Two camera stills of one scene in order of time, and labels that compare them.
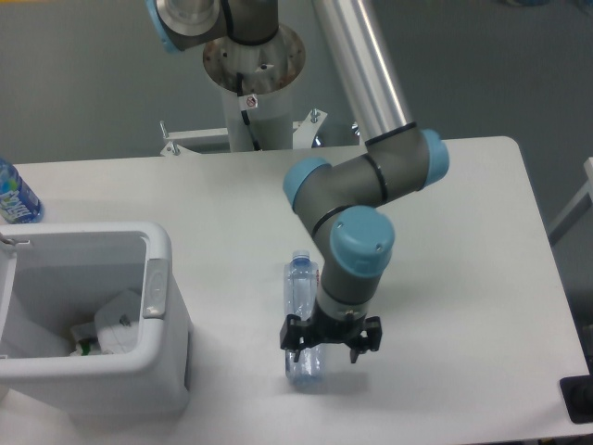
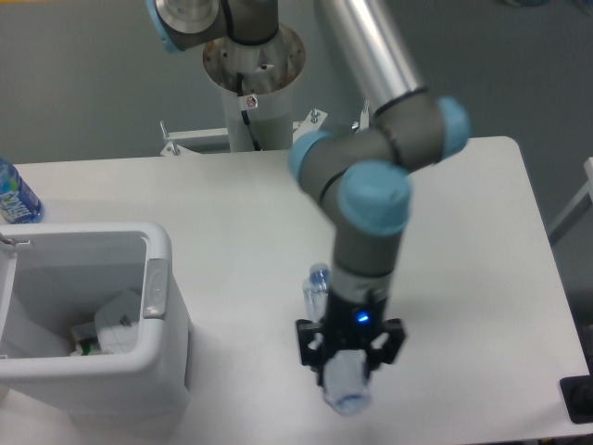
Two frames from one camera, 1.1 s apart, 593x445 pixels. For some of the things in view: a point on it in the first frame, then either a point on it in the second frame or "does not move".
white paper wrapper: (118, 324) does not move
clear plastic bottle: (302, 298) to (346, 373)
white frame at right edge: (575, 209) does not move
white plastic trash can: (50, 276) does not move
